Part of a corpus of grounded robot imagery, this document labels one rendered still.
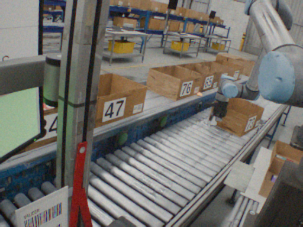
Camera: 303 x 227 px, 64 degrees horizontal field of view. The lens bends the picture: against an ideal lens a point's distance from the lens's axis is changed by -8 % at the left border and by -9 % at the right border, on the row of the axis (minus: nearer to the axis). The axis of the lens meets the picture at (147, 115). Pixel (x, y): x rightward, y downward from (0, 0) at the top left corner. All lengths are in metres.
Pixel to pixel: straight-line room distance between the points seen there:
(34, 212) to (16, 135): 0.13
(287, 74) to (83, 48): 0.57
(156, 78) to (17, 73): 1.66
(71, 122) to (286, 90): 0.58
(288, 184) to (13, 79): 0.83
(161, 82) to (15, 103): 1.62
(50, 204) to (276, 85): 0.62
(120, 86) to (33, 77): 1.31
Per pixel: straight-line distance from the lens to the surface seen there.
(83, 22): 0.31
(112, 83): 1.73
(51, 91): 0.38
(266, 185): 1.39
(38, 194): 1.12
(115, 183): 1.20
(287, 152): 1.93
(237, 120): 1.96
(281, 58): 0.78
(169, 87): 1.93
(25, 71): 0.39
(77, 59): 0.32
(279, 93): 0.77
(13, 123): 0.43
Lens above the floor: 1.50
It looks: 23 degrees down
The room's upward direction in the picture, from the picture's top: 11 degrees clockwise
